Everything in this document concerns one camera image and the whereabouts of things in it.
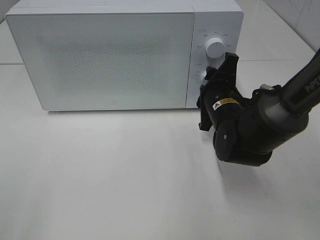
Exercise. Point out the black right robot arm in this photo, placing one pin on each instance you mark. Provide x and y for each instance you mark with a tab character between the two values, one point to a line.
247	130

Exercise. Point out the white microwave door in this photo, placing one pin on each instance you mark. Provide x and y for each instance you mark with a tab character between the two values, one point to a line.
106	61

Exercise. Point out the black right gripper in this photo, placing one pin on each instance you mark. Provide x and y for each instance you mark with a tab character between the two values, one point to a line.
220	102

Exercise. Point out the upper white power knob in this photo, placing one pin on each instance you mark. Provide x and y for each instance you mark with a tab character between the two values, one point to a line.
215	47

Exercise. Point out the white timer knob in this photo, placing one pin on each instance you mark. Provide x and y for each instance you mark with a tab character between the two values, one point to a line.
202	78

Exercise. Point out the white microwave oven body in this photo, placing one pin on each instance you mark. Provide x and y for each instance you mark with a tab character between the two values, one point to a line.
211	18

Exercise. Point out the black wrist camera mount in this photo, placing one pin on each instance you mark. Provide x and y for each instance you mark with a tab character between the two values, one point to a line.
266	87

